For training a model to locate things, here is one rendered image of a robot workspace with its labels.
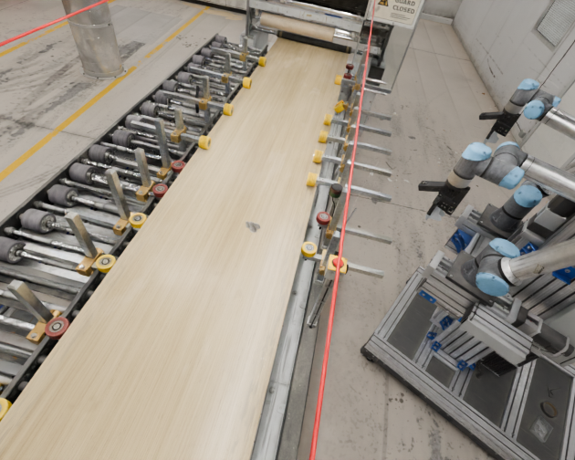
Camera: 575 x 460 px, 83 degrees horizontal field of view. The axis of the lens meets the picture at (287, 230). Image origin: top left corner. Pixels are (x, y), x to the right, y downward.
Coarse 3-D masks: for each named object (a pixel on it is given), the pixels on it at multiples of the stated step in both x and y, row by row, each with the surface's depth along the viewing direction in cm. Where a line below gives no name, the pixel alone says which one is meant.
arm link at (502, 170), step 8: (496, 160) 106; (504, 160) 107; (512, 160) 107; (488, 168) 106; (496, 168) 105; (504, 168) 104; (512, 168) 104; (480, 176) 109; (488, 176) 107; (496, 176) 106; (504, 176) 105; (512, 176) 104; (520, 176) 103; (504, 184) 106; (512, 184) 105
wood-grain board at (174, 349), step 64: (320, 64) 325; (256, 128) 234; (320, 128) 246; (192, 192) 182; (256, 192) 190; (128, 256) 149; (192, 256) 154; (256, 256) 159; (128, 320) 130; (192, 320) 134; (256, 320) 138; (64, 384) 113; (128, 384) 115; (192, 384) 118; (256, 384) 121; (0, 448) 99; (64, 448) 101; (128, 448) 103; (192, 448) 106
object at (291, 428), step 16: (320, 240) 199; (320, 288) 176; (304, 320) 163; (304, 336) 157; (304, 352) 152; (304, 368) 147; (304, 384) 142; (288, 400) 138; (304, 400) 138; (288, 416) 133; (288, 432) 130; (288, 448) 126
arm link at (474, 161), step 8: (472, 144) 107; (480, 144) 107; (464, 152) 110; (472, 152) 106; (480, 152) 104; (488, 152) 105; (464, 160) 109; (472, 160) 107; (480, 160) 106; (488, 160) 106; (456, 168) 112; (464, 168) 110; (472, 168) 108; (480, 168) 107; (464, 176) 111; (472, 176) 111
